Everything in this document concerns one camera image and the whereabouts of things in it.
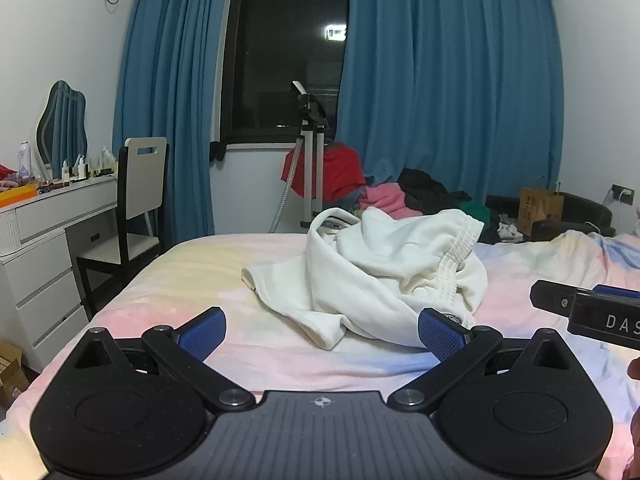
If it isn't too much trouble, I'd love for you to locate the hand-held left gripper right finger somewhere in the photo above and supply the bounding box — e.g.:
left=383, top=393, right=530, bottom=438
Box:
left=387, top=307, right=577, bottom=411

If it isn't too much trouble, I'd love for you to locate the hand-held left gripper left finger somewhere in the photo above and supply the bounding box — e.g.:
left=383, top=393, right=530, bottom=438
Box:
left=65, top=306, right=256, bottom=411

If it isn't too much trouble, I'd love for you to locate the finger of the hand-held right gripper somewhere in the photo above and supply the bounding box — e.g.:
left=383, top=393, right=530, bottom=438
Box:
left=530, top=280, right=640, bottom=319

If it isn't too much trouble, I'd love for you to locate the white zip jacket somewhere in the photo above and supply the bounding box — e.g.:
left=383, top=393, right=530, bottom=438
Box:
left=241, top=207, right=426, bottom=352

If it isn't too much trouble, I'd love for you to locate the person's right hand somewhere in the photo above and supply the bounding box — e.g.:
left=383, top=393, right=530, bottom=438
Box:
left=625, top=357, right=640, bottom=480

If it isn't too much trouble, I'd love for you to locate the brown paper bag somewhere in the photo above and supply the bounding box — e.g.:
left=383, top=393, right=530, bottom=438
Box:
left=517, top=187, right=566, bottom=236

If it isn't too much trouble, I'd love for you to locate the black sofa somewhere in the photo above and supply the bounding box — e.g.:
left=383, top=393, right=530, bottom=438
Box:
left=485, top=191, right=617, bottom=244

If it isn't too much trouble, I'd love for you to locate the green cloth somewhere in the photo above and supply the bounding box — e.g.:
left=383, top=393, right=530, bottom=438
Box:
left=450, top=200, right=494, bottom=222

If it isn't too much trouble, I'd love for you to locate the pink cloth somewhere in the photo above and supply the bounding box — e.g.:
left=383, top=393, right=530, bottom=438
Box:
left=357, top=184, right=409, bottom=221

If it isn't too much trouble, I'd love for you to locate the black cloth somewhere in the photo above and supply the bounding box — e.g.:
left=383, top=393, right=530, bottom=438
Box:
left=397, top=167, right=473, bottom=211

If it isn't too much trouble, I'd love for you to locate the white dresser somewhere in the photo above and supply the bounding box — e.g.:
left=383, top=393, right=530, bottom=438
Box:
left=0, top=174, right=121, bottom=374

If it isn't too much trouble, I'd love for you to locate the red cloth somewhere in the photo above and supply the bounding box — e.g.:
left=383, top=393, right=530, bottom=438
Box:
left=280, top=142, right=369, bottom=199

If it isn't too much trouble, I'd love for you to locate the cardboard box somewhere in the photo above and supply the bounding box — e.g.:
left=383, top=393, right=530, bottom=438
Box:
left=0, top=342, right=31, bottom=409

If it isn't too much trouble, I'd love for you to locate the row of cosmetic bottles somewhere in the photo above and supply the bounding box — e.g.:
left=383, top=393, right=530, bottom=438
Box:
left=60, top=145, right=119, bottom=182

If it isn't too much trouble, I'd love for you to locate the white tripod stand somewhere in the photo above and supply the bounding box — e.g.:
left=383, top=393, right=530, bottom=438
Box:
left=269, top=80, right=332, bottom=234

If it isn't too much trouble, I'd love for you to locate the orange box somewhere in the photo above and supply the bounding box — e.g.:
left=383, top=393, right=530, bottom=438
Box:
left=0, top=182, right=40, bottom=209

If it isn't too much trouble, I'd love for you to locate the blue curtain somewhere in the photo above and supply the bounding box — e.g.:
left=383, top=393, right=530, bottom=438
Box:
left=111, top=0, right=236, bottom=249
left=336, top=0, right=564, bottom=211

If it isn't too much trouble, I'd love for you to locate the wavy-edged mirror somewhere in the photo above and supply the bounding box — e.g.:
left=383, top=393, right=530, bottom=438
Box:
left=36, top=80, right=90, bottom=169

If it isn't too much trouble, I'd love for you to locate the dark window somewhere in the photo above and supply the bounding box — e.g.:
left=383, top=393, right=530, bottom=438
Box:
left=217, top=0, right=351, bottom=149

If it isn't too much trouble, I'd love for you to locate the white chair with black frame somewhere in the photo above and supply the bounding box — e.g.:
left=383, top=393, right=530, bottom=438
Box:
left=76, top=136, right=171, bottom=322

